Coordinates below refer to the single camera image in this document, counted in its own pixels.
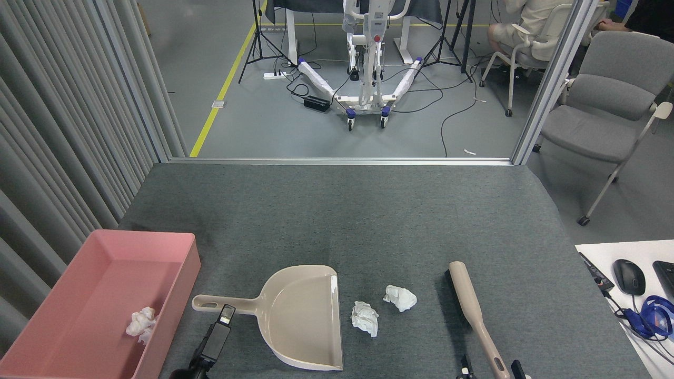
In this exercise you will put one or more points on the person in dark top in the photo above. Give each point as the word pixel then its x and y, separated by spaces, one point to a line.
pixel 653 18

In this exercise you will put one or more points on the white side table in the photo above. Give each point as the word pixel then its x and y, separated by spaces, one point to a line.
pixel 647 252

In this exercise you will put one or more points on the black tripod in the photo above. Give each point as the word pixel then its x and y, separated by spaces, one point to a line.
pixel 257 37
pixel 447 31

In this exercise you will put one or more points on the seated person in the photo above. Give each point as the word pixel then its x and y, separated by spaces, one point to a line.
pixel 526 16

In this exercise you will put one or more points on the white stand on wheels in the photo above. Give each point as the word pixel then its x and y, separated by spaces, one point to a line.
pixel 363 100

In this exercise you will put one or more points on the silver post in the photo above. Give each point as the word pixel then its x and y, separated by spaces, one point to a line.
pixel 553 79

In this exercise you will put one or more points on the silver table edge rail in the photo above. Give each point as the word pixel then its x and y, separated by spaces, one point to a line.
pixel 342 161

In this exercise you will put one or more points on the pink plastic bin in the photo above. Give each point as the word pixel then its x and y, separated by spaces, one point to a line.
pixel 79 295

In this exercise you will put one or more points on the grey curtain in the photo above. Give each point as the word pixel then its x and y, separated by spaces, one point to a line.
pixel 52 131

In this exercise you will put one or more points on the beige hand brush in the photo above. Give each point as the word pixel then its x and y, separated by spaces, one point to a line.
pixel 466 295

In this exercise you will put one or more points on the black keyboard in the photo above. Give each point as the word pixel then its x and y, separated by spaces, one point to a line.
pixel 666 276

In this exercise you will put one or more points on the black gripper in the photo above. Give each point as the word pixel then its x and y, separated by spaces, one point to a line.
pixel 192 375

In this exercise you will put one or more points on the grey padded chair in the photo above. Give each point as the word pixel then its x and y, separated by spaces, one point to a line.
pixel 595 131

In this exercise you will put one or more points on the white desk with dark cloth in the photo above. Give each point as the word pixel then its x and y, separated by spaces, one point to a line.
pixel 292 37

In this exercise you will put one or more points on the black flat device box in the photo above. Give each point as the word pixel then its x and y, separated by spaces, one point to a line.
pixel 595 271

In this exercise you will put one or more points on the beige plastic dustpan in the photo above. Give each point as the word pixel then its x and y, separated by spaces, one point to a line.
pixel 300 321

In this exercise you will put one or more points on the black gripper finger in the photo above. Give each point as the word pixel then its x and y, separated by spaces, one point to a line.
pixel 465 372
pixel 518 371

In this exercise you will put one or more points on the white paper ball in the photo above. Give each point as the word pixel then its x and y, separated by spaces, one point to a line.
pixel 400 298
pixel 365 318
pixel 141 322

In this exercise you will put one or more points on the white power strip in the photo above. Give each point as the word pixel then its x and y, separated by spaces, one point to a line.
pixel 275 75

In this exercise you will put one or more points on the white office chair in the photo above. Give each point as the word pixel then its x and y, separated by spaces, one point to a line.
pixel 547 47

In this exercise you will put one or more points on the black computer mouse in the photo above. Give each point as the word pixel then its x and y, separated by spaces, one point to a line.
pixel 629 276

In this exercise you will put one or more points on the black power adapter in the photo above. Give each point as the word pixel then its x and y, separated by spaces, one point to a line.
pixel 317 103

